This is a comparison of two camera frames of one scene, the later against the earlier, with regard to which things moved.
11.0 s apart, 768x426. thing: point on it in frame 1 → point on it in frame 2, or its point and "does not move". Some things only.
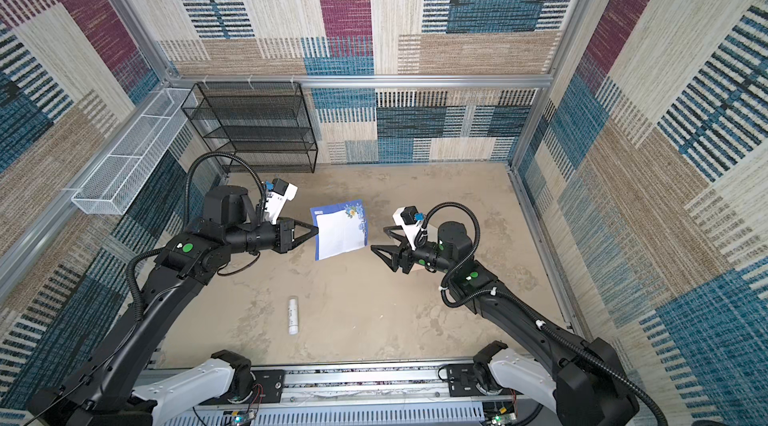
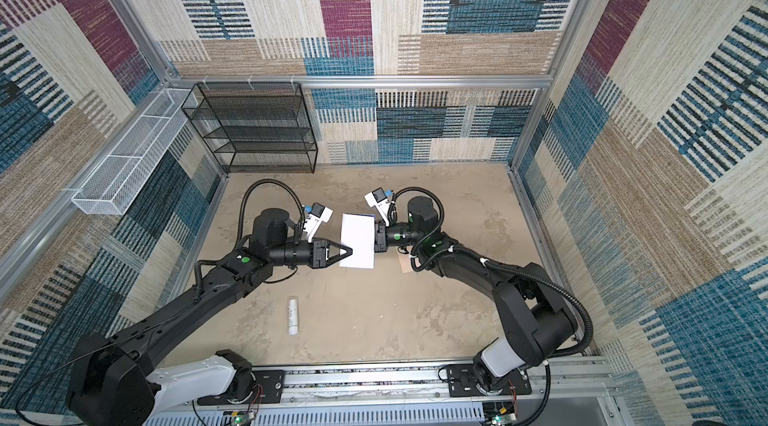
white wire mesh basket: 119,179 does not move
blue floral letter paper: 342,228 → 358,232
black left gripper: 285,227 → 319,248
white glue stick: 293,316 does not move
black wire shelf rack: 256,127 does not move
